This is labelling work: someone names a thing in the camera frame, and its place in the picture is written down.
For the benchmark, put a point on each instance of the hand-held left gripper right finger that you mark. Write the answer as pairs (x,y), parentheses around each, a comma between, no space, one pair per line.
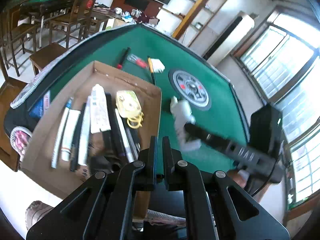
(167,160)

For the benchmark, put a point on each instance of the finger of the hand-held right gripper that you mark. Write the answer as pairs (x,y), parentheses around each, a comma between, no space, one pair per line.
(207,137)

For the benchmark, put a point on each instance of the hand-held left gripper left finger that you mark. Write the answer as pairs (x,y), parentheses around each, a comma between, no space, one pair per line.
(155,152)

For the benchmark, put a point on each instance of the black gel pen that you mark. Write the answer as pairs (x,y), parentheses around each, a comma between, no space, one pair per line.
(133,140)

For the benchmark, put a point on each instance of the black marker with purple cap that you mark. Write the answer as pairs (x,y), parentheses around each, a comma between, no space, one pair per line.
(117,135)

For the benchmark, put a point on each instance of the cardboard box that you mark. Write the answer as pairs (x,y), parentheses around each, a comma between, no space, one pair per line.
(150,100)

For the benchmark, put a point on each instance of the yellow packaged item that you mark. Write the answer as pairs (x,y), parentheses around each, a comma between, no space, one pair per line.
(127,102)

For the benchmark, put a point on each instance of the large white printed tube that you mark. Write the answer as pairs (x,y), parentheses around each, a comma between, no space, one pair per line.
(100,112)

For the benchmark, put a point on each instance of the slim white tube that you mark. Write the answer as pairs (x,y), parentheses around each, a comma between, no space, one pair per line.
(70,132)

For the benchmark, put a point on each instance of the white pen with blue section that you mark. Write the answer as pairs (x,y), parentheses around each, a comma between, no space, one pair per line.
(60,140)

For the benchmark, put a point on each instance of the person's right hand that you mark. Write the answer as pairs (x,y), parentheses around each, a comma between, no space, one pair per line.
(238,177)

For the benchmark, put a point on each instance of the small white bottle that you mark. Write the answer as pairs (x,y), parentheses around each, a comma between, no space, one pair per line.
(191,145)

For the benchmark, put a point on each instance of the white slim pen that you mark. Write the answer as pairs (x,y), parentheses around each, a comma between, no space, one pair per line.
(125,140)

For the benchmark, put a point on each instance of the wooden framed window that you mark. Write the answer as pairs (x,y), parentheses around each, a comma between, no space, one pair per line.
(305,165)
(275,55)

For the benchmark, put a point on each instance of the round table control panel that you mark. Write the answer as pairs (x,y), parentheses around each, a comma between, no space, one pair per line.
(190,90)

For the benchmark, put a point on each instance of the white pen with black cap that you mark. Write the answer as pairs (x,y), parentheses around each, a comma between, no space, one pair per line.
(84,130)

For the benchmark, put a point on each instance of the black slim pen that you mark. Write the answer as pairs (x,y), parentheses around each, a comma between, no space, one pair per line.
(76,142)

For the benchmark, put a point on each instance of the yellow and black pen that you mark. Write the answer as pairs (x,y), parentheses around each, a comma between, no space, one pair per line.
(151,71)

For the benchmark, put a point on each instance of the red and clear small tool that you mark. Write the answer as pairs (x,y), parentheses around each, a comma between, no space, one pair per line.
(140,62)

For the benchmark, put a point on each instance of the black pen with red tip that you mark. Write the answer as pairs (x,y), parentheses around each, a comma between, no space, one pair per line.
(124,56)

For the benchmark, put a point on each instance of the white floor air conditioner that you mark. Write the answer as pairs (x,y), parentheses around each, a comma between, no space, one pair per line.
(232,35)

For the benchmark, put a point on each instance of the blue packet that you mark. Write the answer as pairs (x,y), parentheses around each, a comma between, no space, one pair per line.
(40,107)

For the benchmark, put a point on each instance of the cluttered low cabinet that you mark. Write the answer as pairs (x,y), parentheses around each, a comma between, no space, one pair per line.
(120,22)

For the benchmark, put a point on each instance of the red floral cushion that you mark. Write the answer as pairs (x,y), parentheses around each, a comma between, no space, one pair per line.
(21,140)

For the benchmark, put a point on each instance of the floral cloth with striped edge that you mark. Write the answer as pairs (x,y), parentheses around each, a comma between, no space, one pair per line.
(27,92)

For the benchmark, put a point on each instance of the wooden stool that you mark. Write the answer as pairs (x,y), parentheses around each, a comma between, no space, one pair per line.
(47,53)

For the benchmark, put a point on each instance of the dark wooden side table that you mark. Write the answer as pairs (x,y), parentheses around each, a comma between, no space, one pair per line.
(100,12)

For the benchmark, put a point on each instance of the large wooden armchair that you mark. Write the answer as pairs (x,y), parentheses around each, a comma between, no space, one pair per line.
(7,120)

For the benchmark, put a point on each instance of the wooden chair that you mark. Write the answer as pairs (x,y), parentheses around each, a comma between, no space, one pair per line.
(65,23)
(22,30)

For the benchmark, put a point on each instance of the green mahjong table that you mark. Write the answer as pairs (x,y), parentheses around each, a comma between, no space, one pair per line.
(50,2)

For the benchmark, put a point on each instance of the white wall shelf unit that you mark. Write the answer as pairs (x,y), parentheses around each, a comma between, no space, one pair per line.
(180,2)

